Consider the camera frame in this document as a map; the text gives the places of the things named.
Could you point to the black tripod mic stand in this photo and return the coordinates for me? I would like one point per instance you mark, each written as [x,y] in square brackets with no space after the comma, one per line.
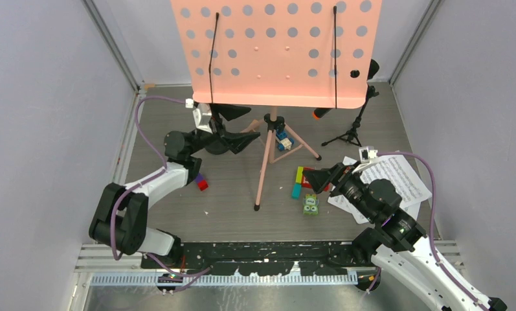
[351,136]

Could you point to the pink music stand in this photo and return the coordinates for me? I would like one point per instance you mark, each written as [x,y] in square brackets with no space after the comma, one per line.
[275,53]

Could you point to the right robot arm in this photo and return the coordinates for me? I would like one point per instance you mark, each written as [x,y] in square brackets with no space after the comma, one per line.
[397,244]

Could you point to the lime green toy block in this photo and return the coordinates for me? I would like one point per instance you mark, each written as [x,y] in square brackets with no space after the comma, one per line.
[299,175]

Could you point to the purple red toy block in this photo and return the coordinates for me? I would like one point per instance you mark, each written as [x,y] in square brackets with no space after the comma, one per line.
[201,182]

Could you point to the teal toy block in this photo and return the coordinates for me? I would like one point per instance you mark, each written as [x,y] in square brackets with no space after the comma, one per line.
[295,194]

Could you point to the sheet music page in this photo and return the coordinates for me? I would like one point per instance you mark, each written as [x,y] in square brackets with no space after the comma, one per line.
[405,180]
[371,202]

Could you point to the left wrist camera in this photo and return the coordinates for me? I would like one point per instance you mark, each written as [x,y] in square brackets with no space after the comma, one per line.
[202,115]

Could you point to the green monster face block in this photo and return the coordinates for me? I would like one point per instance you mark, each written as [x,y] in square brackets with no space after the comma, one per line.
[310,204]

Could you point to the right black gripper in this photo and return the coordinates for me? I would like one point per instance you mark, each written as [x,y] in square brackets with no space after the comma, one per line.
[336,175]

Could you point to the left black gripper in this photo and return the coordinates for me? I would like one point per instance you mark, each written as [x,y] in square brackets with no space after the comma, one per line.
[235,141]

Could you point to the black round base mic stand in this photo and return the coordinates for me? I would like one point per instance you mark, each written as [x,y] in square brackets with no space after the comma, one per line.
[217,148]

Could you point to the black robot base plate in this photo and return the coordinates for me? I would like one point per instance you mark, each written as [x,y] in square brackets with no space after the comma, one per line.
[262,258]

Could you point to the red window toy block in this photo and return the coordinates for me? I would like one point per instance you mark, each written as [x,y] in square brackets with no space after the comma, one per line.
[304,181]

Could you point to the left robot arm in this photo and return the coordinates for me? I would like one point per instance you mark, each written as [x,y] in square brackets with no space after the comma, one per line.
[121,216]

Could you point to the blue white toy car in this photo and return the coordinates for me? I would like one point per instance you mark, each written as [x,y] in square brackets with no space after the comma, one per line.
[285,144]

